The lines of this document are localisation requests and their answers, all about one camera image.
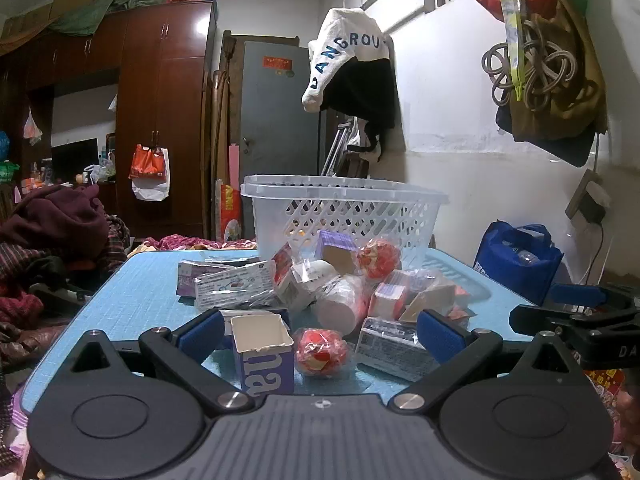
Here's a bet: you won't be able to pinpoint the beige wedge packet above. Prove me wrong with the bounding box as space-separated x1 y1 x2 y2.
400 280 471 323

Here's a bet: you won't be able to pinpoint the wooden poles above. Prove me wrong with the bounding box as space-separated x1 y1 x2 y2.
202 30 233 241

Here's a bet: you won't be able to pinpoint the red white plastic bag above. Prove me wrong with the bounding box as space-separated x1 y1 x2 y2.
129 144 169 202

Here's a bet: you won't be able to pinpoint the wall socket with charger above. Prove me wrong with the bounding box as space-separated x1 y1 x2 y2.
565 169 612 225

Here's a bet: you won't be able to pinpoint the white pink plastic bag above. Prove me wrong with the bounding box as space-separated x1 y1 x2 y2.
23 107 44 146

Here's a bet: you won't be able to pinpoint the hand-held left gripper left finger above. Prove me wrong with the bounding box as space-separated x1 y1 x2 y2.
69 307 255 417

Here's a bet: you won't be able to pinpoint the red wrapped ball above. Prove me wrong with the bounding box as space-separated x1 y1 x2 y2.
294 327 349 376
356 239 402 279

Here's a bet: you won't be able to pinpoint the white plastic basket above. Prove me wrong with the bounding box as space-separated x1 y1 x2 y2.
241 175 449 263

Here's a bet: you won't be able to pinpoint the red printed sack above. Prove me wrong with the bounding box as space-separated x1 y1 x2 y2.
215 180 242 242

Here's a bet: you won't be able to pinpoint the purple cube box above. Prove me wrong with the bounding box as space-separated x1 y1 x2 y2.
314 230 357 275

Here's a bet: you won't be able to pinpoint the brown wooden wardrobe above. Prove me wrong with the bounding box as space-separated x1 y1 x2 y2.
0 0 218 241

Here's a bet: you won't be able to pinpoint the black television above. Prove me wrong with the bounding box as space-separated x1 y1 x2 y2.
51 138 99 184

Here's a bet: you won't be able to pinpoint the white wrapped bowl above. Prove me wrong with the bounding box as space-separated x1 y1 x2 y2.
292 259 337 306

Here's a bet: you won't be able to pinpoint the yellow green strap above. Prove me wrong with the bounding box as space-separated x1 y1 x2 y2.
492 0 531 103

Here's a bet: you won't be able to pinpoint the grey metal door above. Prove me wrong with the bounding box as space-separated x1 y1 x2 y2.
240 40 326 241

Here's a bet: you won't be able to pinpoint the coiled grey rope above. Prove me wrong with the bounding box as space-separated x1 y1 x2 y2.
481 22 583 111

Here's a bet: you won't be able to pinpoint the olive brown hanging bag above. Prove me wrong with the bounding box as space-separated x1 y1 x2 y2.
495 5 608 168

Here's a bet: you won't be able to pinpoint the black charger cable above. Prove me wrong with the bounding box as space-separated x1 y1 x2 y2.
582 220 618 283

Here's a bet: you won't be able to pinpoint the dark wrapped box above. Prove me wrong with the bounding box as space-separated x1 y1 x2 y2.
177 259 261 301

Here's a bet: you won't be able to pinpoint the white paper cup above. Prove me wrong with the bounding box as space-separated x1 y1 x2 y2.
314 276 371 337

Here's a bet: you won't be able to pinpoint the blue shopping bag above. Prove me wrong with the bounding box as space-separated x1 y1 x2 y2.
472 220 565 306

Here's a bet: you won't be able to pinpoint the pink white small box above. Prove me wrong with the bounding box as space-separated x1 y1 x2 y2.
367 282 409 322

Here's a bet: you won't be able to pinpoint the white black hanging jacket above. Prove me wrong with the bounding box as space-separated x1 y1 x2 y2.
301 7 398 163

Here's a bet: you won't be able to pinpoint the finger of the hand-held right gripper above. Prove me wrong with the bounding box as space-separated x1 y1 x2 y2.
509 304 640 342
550 283 640 307

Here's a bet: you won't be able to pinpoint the aluminium crutch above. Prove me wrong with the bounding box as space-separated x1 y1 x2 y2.
320 121 353 177

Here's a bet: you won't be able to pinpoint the purple carton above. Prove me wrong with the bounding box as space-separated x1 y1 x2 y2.
231 311 295 397

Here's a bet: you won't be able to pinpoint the pink board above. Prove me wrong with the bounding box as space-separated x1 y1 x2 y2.
227 144 242 186

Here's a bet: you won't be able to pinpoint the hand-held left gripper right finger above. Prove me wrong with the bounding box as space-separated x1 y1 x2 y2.
389 308 585 415

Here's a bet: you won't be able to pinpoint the green cloth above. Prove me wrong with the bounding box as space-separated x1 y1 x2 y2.
47 0 173 36

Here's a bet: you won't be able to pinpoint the floral blanket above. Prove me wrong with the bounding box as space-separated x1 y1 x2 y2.
130 232 258 253

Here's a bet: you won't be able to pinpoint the black white wrapped box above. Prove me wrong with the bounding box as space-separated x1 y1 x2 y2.
357 316 437 382

